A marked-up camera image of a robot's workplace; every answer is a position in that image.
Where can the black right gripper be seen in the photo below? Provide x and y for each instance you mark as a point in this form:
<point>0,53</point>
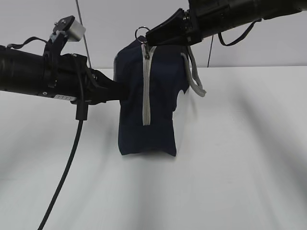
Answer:
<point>182,28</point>

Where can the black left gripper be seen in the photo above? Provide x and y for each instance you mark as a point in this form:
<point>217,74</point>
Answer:
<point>97,87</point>

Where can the navy blue lunch bag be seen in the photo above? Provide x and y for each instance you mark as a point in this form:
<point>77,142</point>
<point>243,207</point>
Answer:
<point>154,75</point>

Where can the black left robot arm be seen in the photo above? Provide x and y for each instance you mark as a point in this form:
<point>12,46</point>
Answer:
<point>31,74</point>

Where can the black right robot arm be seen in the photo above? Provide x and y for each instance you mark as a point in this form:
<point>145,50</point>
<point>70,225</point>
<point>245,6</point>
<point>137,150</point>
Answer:
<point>205,18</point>

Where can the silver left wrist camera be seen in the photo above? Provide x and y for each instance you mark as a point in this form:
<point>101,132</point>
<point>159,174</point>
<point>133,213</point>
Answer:
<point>72,30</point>

